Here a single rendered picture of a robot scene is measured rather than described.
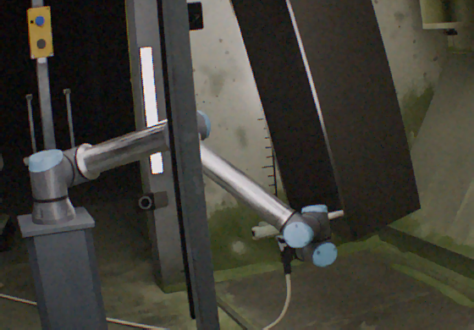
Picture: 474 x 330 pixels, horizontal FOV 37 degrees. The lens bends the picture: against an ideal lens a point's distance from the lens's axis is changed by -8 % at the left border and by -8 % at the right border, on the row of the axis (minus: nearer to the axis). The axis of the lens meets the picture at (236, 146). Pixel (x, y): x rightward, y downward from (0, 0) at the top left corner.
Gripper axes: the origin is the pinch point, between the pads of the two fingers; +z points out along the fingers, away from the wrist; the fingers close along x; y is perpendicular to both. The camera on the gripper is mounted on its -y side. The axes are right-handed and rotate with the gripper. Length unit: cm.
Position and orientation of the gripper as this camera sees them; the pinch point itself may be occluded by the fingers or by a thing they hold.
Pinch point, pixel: (282, 233)
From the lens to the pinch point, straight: 291.8
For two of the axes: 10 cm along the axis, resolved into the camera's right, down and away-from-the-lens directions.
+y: 1.6, 9.8, 1.2
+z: -3.7, -0.6, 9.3
